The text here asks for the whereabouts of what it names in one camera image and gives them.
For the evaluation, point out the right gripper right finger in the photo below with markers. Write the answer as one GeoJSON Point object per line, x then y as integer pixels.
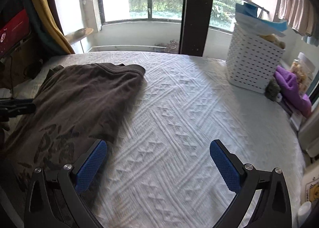
{"type": "Point", "coordinates": [273, 207]}

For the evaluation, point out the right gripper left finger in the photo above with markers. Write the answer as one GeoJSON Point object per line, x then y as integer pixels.
{"type": "Point", "coordinates": [41, 206]}

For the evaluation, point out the purple plush toy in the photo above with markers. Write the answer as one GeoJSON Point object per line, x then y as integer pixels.
{"type": "Point", "coordinates": [289, 90]}

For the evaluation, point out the white textured bedspread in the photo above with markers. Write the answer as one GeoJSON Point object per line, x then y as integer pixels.
{"type": "Point", "coordinates": [159, 172]}

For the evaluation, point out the hanging pink clothes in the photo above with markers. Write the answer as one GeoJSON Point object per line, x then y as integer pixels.
{"type": "Point", "coordinates": [299, 15]}

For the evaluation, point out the yellow curtain left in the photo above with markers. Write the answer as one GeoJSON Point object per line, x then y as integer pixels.
{"type": "Point", "coordinates": [50, 26]}

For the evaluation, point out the dried plant on balcony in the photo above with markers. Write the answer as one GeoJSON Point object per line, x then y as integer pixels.
{"type": "Point", "coordinates": [171, 47]}

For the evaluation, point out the white lotion tube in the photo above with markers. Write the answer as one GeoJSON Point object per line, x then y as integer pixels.
{"type": "Point", "coordinates": [304, 212]}

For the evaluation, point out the red box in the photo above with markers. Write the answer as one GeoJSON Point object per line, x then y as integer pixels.
{"type": "Point", "coordinates": [14, 31]}

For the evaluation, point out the white bear mug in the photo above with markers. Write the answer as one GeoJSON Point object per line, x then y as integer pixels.
{"type": "Point", "coordinates": [309, 187]}

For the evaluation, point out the white perforated storage basket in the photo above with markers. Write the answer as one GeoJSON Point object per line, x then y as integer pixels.
{"type": "Point", "coordinates": [251, 60]}

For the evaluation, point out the dark grey t-shirt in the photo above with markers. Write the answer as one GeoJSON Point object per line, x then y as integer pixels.
{"type": "Point", "coordinates": [75, 106]}

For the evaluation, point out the blue cloth on basket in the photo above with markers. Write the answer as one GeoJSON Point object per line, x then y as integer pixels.
{"type": "Point", "coordinates": [246, 17]}

